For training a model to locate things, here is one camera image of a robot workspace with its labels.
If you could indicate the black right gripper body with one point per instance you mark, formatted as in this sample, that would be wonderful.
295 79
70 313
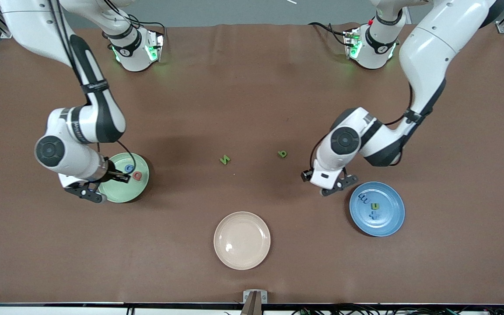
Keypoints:
113 173

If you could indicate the pink letter Q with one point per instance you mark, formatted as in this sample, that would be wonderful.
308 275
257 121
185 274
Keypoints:
134 176

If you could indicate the blue letter G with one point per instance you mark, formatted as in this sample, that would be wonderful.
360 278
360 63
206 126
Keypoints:
126 168

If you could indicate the green lowercase letter p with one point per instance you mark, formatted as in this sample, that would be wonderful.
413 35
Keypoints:
282 153

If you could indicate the blue lowercase letter m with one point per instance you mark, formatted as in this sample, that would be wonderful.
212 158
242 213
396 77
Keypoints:
362 201

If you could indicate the blue lowercase letter x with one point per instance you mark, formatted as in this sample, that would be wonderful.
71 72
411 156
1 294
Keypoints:
373 215

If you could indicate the green letter N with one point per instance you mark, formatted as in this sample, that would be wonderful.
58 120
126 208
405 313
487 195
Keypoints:
225 160

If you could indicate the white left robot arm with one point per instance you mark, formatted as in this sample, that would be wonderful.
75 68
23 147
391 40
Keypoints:
431 48

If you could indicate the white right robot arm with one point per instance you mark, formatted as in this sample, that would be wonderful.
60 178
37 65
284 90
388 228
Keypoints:
103 118

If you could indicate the light green plate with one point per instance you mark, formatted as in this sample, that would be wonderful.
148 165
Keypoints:
125 194

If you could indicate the brown table mat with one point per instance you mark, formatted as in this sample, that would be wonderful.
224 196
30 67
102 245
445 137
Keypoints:
252 109

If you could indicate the beige plate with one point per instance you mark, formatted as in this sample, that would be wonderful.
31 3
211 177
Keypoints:
242 240

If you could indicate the blue plate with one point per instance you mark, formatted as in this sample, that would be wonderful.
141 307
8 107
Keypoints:
387 225

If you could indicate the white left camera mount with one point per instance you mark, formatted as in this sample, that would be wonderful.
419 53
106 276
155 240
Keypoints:
328 177

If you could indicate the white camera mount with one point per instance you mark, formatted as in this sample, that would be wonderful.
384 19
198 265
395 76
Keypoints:
68 180
328 177

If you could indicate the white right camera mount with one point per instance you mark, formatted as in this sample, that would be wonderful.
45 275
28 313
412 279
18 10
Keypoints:
68 180

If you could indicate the silver metal bracket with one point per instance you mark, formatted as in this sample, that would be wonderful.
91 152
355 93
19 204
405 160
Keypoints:
246 294

